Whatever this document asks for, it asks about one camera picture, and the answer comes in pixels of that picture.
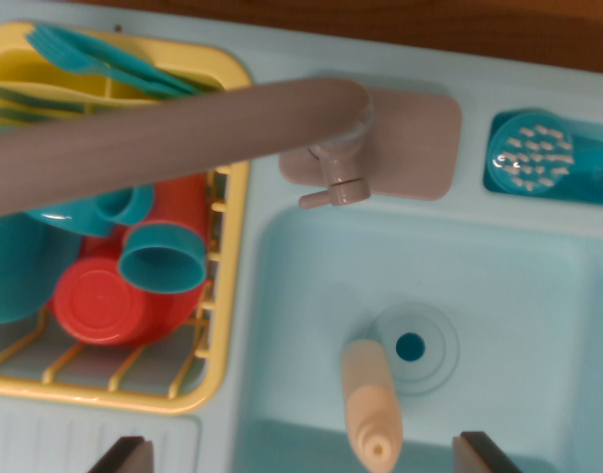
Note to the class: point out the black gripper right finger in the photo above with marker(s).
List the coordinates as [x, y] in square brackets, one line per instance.
[479, 458]

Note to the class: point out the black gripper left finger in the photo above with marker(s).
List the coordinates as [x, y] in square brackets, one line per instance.
[129, 458]

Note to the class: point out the cream detergent bottle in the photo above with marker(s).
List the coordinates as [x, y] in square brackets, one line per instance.
[370, 394]

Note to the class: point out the light blue toy sink unit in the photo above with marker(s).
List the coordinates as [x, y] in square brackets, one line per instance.
[429, 276]

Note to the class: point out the yellow dish rack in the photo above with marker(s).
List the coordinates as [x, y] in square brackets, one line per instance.
[220, 355]

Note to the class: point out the red plastic cup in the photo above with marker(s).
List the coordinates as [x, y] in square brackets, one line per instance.
[97, 300]

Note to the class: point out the teal plastic cup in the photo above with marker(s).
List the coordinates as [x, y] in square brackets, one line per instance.
[158, 271]

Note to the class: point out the teal plastic bowl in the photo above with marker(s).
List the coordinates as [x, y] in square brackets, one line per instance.
[16, 276]

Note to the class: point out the red plastic plate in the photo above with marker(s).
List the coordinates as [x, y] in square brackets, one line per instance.
[183, 197]

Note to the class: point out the teal brush with white bristles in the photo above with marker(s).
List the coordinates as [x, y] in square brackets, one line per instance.
[528, 153]

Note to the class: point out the grey toy faucet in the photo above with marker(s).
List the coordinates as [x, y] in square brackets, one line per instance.
[183, 133]

